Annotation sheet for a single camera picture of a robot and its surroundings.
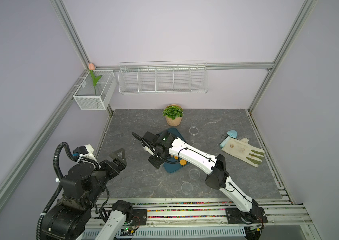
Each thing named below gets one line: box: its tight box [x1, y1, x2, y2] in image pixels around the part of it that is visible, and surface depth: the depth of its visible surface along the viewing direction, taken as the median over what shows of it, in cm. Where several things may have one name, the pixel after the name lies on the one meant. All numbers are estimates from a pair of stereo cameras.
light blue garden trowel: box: [219, 130, 238, 148], surface depth 107 cm
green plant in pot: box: [162, 104, 184, 127], surface depth 101 cm
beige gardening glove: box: [221, 137, 265, 168], surface depth 99 cm
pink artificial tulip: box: [88, 62, 102, 97], surface depth 92 cm
